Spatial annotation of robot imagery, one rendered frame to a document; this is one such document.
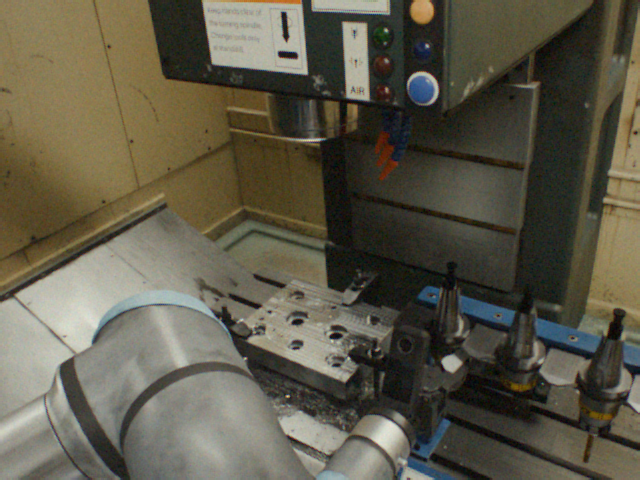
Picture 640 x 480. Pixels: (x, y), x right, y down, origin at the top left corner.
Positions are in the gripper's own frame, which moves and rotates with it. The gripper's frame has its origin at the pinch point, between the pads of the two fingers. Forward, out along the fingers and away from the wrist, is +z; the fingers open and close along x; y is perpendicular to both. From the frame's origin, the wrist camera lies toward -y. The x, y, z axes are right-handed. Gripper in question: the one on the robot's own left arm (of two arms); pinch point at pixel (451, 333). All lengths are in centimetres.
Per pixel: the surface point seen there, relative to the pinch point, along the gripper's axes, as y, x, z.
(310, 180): 36, -95, 93
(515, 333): -6.5, 10.3, -3.0
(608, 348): -8.6, 21.7, -2.8
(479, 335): -2.0, 4.6, -0.6
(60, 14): -33, -131, 35
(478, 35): -44.3, 2.0, -1.1
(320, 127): -26.9, -25.1, 5.4
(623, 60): -18, 4, 91
